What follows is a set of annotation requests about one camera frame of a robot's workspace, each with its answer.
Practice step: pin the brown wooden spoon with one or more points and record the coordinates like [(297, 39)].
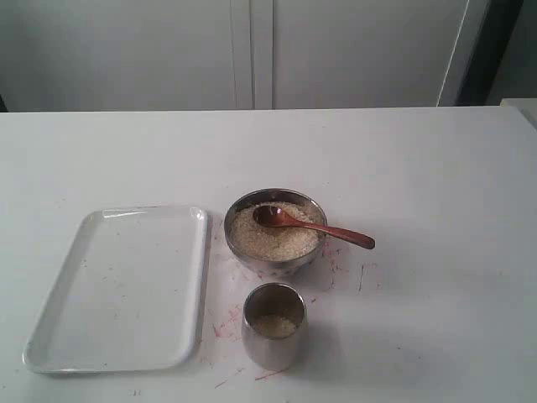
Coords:
[(275, 217)]

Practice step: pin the steel bowl of rice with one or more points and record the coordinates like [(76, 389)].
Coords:
[(274, 252)]

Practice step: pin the steel cup with rice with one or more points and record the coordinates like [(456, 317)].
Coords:
[(274, 325)]

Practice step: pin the white rectangular plastic tray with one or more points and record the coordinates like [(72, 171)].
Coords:
[(128, 295)]

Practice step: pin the white cabinet doors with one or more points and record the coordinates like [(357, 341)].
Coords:
[(212, 55)]

